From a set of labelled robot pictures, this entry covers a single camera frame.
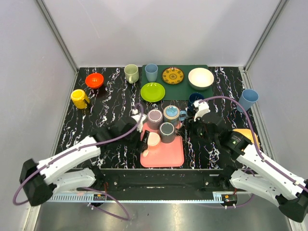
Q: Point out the right aluminium frame post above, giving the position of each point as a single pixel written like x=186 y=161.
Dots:
x=268 y=28

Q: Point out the blue cup at right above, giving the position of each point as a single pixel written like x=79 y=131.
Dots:
x=247 y=99

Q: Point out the white bowl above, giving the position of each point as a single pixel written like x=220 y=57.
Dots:
x=200 y=78

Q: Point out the red bowl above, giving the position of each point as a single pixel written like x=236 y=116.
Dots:
x=94 y=80

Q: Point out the pink mug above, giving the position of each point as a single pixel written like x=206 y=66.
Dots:
x=153 y=143

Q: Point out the light green mug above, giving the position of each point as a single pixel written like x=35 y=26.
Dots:
x=131 y=73

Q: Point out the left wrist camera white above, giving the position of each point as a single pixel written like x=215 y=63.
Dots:
x=140 y=118

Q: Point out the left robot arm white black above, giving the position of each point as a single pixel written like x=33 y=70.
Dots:
x=41 y=180

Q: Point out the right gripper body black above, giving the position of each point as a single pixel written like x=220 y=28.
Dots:
x=198 y=131

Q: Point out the lime green plate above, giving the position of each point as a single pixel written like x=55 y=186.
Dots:
x=153 y=92

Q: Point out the blue cup on mat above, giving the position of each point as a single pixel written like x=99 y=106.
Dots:
x=151 y=72

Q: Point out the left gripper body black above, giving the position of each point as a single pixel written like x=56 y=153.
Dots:
x=143 y=138

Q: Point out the yellow mug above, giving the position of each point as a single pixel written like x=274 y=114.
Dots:
x=80 y=99

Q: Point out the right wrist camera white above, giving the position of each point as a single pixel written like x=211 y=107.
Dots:
x=201 y=108

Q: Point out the light blue mug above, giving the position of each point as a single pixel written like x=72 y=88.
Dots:
x=173 y=115

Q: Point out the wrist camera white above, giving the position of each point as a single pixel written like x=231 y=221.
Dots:
x=201 y=108
x=140 y=118

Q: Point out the aluminium frame post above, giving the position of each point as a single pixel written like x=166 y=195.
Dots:
x=268 y=28
x=56 y=33

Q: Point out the purple mug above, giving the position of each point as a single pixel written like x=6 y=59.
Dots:
x=154 y=119

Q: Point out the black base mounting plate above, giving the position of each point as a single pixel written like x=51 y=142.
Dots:
x=197 y=179

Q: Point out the pink tray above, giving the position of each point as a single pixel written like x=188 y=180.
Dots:
x=167 y=154

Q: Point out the yellow orange bowl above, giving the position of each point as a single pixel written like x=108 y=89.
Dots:
x=247 y=133

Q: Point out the dark green mat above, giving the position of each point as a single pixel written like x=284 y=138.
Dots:
x=181 y=91

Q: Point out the grey mug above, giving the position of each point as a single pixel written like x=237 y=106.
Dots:
x=168 y=132

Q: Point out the yellow patterned plate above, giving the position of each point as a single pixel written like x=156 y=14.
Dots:
x=173 y=76

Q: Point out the front aluminium rail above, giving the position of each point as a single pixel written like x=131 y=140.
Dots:
x=154 y=195

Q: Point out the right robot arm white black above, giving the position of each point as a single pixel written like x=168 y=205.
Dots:
x=275 y=183

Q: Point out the navy blue mug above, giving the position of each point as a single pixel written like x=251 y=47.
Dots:
x=192 y=98

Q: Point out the left aluminium frame post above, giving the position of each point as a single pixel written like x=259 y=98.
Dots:
x=56 y=33

